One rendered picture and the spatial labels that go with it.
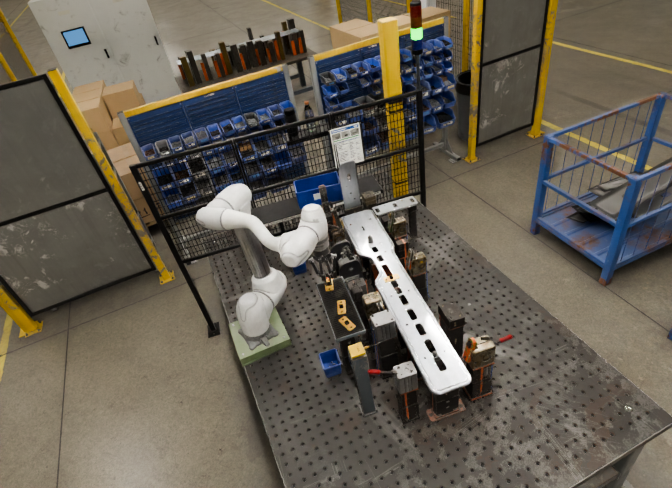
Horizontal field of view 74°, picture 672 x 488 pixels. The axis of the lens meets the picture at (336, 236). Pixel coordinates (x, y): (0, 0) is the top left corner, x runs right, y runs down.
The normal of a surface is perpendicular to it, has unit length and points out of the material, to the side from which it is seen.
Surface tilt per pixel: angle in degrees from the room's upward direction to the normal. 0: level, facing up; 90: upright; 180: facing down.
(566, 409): 0
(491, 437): 0
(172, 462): 0
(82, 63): 90
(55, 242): 89
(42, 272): 91
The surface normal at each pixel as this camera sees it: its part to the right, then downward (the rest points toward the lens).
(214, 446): -0.15, -0.77
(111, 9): 0.40, 0.52
